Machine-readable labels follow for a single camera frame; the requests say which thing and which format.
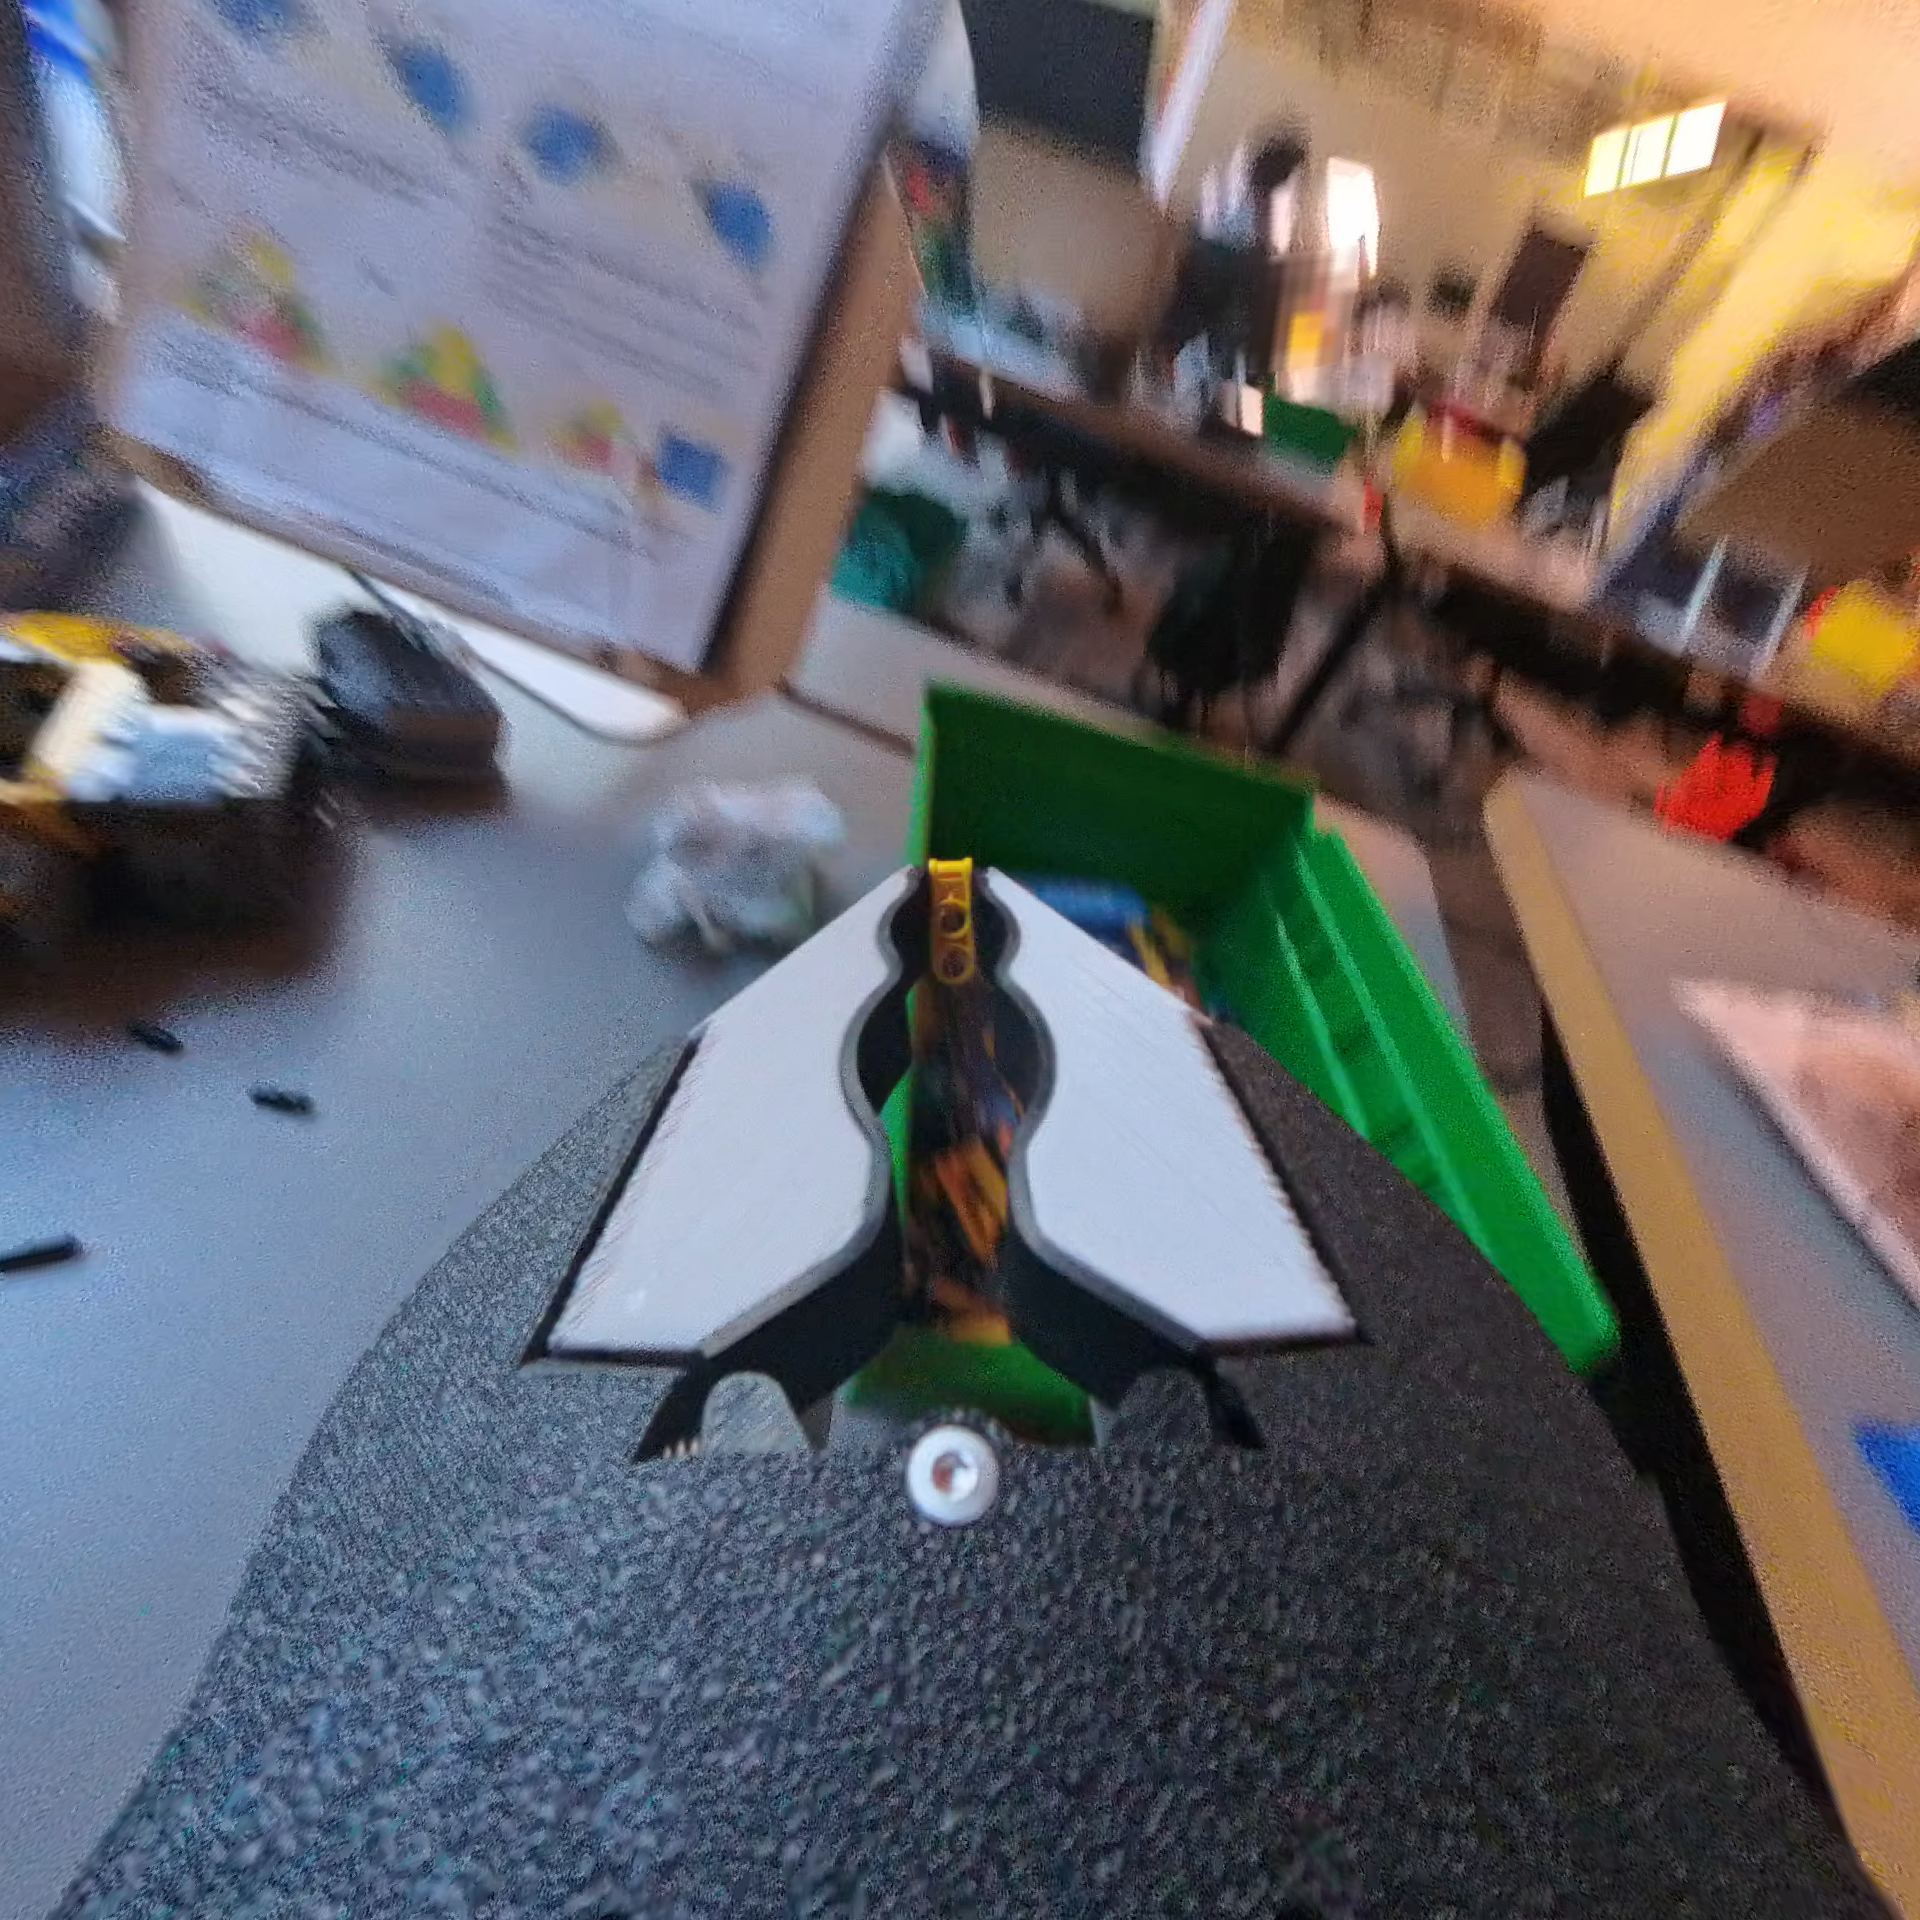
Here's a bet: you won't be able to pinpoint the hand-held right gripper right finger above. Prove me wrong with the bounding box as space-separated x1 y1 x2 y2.
976 870 1363 1413

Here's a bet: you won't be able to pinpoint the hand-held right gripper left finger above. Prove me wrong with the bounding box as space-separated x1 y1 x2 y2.
551 870 932 1413

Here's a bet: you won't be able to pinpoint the green plastic bin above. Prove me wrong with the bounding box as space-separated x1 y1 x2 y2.
881 684 1623 1450

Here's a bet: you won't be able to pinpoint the yellow grey toy bulldozer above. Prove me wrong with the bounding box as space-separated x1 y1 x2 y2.
0 612 341 938

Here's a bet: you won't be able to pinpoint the grey desk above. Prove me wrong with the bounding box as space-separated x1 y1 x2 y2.
0 497 1474 1920

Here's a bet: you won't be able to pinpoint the pile of blue toy bags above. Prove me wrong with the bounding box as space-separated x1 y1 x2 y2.
1036 878 1206 1013

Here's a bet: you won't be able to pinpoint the crumpled white tissue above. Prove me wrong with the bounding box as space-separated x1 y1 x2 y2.
623 776 855 960

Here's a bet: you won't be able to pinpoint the scattered black toy pins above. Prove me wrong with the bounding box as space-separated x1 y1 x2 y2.
0 1019 317 1283

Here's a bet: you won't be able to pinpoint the black toy part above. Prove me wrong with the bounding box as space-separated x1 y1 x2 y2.
313 610 508 791

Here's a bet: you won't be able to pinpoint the yellow edged grey table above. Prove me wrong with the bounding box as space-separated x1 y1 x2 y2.
1482 771 1920 1895

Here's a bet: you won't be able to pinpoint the teal bin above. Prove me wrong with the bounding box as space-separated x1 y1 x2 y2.
830 480 972 619

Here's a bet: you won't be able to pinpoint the wooden table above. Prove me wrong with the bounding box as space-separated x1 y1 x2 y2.
900 336 1680 757

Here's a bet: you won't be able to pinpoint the yellow storage bin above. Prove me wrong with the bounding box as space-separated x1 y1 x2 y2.
1384 416 1537 537

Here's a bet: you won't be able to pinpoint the instruction sheet board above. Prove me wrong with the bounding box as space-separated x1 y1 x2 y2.
106 0 937 748

